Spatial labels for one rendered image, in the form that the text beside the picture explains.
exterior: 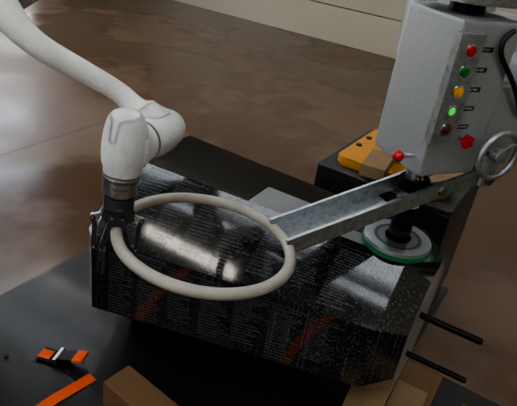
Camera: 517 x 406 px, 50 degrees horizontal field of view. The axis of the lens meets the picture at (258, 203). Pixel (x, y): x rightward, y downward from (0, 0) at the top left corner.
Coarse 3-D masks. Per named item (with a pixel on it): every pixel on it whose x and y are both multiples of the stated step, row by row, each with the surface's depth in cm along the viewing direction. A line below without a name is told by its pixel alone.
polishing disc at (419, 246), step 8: (376, 224) 182; (384, 224) 182; (368, 232) 176; (376, 232) 177; (384, 232) 178; (416, 232) 181; (368, 240) 173; (376, 240) 173; (384, 240) 173; (416, 240) 176; (424, 240) 177; (376, 248) 170; (384, 248) 169; (392, 248) 170; (400, 248) 170; (408, 248) 171; (416, 248) 172; (424, 248) 172; (400, 256) 168; (408, 256) 168; (416, 256) 168
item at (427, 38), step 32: (416, 32) 146; (448, 32) 136; (480, 32) 135; (416, 64) 147; (480, 64) 140; (416, 96) 148; (480, 96) 145; (384, 128) 162; (416, 128) 149; (480, 128) 151; (416, 160) 150; (448, 160) 152
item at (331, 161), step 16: (336, 160) 246; (320, 176) 243; (336, 176) 239; (352, 176) 235; (336, 192) 242; (464, 192) 235; (432, 208) 220; (448, 208) 219; (464, 208) 246; (416, 224) 226; (432, 224) 222; (448, 224) 220; (464, 224) 272; (448, 240) 240; (448, 256) 264; (448, 288) 298; (432, 304) 283
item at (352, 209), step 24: (360, 192) 167; (384, 192) 171; (432, 192) 164; (288, 216) 161; (312, 216) 165; (336, 216) 164; (360, 216) 157; (384, 216) 161; (288, 240) 151; (312, 240) 154
